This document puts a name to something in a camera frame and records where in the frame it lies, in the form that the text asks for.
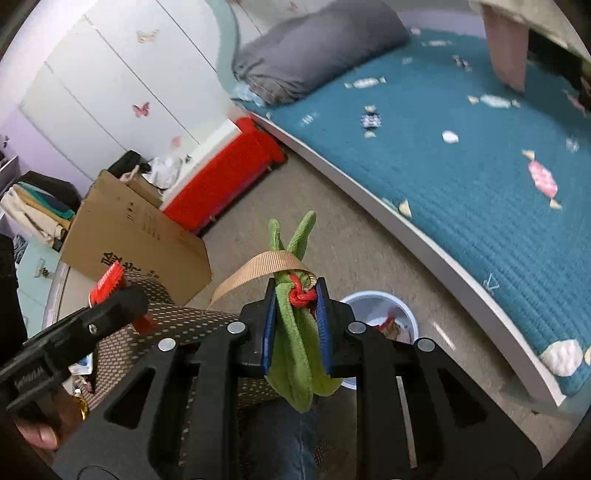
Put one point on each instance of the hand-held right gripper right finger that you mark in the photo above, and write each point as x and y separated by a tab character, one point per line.
324	323

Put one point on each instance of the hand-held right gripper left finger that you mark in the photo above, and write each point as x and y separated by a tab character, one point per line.
268	323

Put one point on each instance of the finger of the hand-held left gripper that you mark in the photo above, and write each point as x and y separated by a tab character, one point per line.
101	323

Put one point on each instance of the green plush toy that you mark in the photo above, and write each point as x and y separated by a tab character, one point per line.
295	350

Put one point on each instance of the red snack wrapper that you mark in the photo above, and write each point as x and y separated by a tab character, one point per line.
108	281

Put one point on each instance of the white plastic bin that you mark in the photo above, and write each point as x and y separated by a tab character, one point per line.
369	300

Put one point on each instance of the person's left hand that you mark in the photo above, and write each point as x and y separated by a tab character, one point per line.
46	434

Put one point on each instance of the brown dotted round table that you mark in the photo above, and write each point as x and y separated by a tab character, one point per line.
194	318

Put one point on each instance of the pine cone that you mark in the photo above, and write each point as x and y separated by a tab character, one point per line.
44	273

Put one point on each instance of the brown cardboard box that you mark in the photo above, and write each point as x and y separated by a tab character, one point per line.
134	235

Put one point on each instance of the person's leg in jeans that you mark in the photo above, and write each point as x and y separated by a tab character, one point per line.
286	443

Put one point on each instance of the red ottoman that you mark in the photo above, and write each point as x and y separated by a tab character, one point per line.
221	175

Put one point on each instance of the black clothing heap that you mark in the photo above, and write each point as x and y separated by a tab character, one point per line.
127	164

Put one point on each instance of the white plastic bag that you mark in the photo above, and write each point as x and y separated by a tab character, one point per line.
161	173

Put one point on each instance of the pink butterfly sticker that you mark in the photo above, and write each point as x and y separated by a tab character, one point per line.
141	109

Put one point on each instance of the teal candy-print bed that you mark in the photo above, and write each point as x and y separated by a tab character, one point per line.
461	138

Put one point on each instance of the white wardrobe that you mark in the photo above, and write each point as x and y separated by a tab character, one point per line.
92	69

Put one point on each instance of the grey quilt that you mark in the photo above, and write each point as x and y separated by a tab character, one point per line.
318	46

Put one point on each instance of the pale butterfly sticker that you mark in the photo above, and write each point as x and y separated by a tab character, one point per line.
147	36

